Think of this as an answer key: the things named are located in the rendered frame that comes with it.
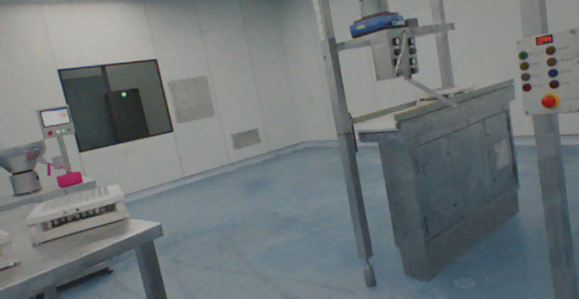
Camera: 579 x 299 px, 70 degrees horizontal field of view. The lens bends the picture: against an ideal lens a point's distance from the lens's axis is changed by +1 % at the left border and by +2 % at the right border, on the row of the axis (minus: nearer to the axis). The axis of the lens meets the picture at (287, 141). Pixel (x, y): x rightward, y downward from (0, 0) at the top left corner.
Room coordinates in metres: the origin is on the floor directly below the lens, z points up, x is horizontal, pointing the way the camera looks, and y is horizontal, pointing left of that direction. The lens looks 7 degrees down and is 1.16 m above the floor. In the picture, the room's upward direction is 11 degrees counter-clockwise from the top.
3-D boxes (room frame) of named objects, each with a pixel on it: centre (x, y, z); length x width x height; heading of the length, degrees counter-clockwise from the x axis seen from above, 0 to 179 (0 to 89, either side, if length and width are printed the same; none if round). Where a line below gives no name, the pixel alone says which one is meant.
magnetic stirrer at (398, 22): (2.13, -0.56, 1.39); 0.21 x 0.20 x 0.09; 38
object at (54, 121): (3.46, 1.85, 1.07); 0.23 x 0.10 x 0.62; 126
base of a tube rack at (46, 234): (1.23, 0.66, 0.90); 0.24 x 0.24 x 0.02; 24
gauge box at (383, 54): (2.05, -0.60, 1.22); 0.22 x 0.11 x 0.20; 128
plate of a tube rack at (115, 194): (1.23, 0.66, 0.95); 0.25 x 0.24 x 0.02; 24
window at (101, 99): (6.11, 2.31, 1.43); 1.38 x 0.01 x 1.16; 126
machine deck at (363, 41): (2.28, -0.67, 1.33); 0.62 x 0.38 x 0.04; 128
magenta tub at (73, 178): (3.15, 1.70, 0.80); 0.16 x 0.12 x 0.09; 126
